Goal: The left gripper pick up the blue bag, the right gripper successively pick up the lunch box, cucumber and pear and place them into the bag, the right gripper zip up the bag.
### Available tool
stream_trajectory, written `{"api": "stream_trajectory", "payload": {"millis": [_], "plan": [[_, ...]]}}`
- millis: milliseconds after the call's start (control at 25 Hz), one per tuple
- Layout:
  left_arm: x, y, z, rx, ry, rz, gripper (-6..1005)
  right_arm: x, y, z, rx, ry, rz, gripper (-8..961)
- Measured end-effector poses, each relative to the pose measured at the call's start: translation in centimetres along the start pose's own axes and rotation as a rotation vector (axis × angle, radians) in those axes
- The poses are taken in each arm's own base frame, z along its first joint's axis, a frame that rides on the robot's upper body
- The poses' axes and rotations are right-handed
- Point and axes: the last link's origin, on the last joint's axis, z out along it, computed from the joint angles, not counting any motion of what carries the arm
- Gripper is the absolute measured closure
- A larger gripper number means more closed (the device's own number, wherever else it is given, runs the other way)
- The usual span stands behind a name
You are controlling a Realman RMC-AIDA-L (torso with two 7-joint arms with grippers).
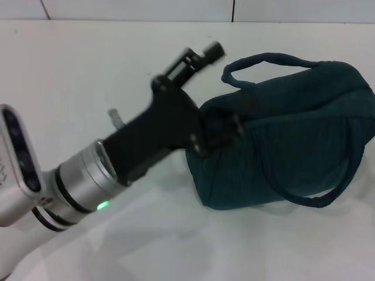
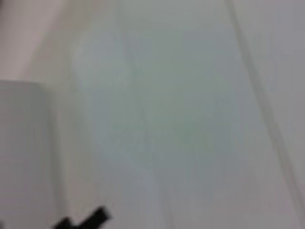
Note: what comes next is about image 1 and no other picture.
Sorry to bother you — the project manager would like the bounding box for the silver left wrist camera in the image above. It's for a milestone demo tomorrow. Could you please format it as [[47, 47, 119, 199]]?
[[0, 104, 47, 228]]

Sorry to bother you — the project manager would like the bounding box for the dark teal insulated bag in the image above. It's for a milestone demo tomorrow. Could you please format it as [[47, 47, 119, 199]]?
[[184, 52, 375, 211]]

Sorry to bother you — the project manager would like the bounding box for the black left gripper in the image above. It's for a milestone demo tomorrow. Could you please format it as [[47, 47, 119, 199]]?
[[102, 40, 246, 187]]

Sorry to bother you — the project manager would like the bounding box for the white partition panel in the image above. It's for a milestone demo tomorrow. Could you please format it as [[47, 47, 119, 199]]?
[[0, 0, 50, 21], [40, 0, 235, 23], [231, 0, 375, 25]]

